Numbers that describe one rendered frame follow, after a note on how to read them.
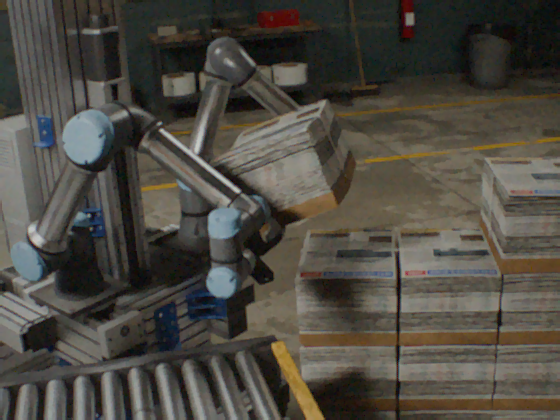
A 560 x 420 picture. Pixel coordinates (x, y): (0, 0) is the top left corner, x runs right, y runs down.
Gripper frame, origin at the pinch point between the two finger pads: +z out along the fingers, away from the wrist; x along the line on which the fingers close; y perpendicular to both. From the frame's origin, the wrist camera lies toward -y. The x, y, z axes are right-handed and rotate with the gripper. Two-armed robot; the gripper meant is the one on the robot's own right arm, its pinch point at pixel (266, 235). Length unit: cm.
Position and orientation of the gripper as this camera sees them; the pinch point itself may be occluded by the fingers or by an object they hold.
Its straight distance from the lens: 199.0
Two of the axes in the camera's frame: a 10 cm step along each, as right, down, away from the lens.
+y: -4.0, -8.9, -2.3
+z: 2.5, -3.5, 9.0
